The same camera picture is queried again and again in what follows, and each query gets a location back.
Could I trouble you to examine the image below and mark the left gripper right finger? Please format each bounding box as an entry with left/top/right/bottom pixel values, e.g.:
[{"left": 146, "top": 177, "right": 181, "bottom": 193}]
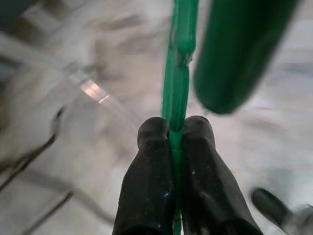
[{"left": 181, "top": 115, "right": 264, "bottom": 235}]

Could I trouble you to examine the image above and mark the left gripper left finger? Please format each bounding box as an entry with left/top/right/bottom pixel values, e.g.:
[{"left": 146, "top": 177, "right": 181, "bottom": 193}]
[{"left": 112, "top": 116, "right": 177, "bottom": 235}]

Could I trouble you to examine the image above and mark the silver metal clothes rack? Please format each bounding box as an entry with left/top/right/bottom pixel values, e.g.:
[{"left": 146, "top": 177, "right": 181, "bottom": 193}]
[{"left": 0, "top": 34, "right": 123, "bottom": 116}]

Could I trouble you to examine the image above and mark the green plastic hanger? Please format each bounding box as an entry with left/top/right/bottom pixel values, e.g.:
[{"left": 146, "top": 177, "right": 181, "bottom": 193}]
[{"left": 161, "top": 0, "right": 301, "bottom": 235}]

